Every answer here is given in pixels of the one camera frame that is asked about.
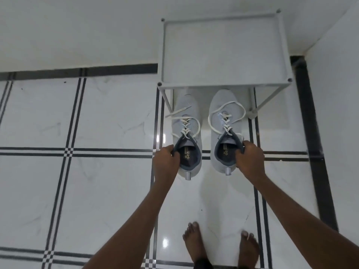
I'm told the person's right hand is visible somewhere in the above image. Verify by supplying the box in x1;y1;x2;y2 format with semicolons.
235;140;266;185

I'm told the person's left hand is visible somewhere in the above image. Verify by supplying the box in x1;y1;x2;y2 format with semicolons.
152;145;180;186

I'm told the grey sneaker with looped lace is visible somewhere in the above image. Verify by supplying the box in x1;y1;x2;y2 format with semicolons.
208;89;247;176

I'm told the person's right forearm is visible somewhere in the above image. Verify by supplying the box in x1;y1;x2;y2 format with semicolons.
249;174;359;269

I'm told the person's left forearm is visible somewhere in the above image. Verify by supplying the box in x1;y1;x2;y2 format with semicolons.
82;179;176;269

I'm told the white metal shoe rack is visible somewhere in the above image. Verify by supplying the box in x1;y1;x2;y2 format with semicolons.
157;9;293;120

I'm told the person's left foot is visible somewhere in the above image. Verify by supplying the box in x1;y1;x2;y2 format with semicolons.
182;221;209;266

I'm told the person's foot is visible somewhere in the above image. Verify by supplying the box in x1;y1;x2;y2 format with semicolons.
182;221;209;266
238;231;260;269

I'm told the person's right foot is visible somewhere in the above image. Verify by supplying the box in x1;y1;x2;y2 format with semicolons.
238;231;260;269

